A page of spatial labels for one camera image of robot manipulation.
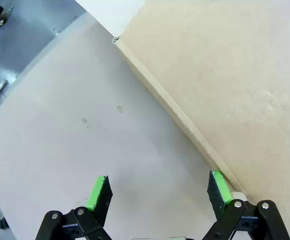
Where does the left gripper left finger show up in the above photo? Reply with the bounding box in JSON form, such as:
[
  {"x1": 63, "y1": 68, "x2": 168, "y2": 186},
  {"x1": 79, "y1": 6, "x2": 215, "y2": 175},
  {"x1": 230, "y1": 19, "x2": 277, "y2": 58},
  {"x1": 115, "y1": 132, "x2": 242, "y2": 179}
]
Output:
[{"x1": 36, "y1": 174, "x2": 114, "y2": 240}]

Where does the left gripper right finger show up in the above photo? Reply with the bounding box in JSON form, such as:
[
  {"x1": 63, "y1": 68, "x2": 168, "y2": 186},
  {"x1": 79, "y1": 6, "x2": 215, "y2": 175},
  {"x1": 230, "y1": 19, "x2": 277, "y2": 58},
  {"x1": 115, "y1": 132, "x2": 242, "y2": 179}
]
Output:
[{"x1": 202, "y1": 169, "x2": 290, "y2": 240}]

